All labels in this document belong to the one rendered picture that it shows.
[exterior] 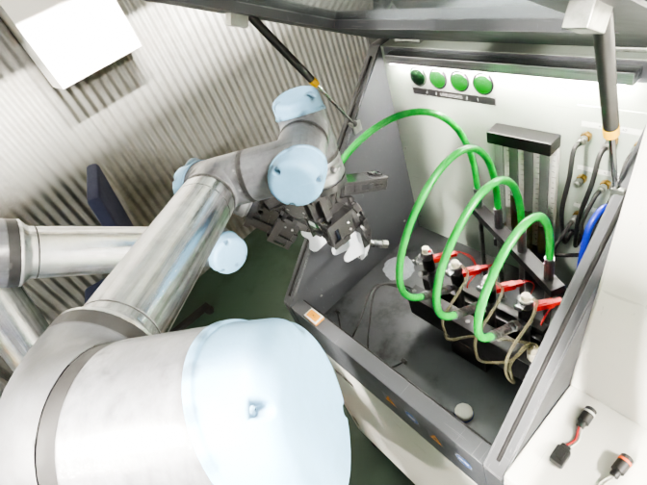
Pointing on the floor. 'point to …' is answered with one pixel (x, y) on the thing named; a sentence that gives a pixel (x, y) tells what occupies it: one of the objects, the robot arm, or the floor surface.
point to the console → (621, 312)
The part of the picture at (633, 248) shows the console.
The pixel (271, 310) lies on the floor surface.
